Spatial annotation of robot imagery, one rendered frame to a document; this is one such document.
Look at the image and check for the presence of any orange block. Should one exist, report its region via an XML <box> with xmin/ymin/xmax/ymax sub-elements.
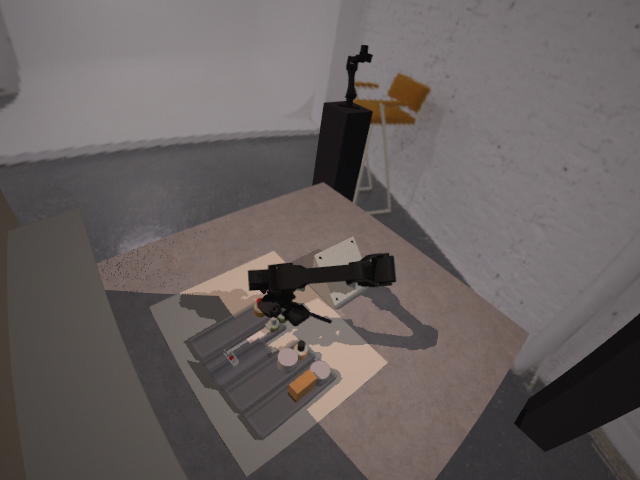
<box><xmin>287</xmin><ymin>369</ymin><xmax>317</xmax><ymax>403</ymax></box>

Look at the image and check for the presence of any pale pink cylinder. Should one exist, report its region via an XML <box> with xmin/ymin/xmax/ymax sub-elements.
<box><xmin>277</xmin><ymin>348</ymin><xmax>298</xmax><ymax>374</ymax></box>
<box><xmin>310</xmin><ymin>361</ymin><xmax>330</xmax><ymax>386</ymax></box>

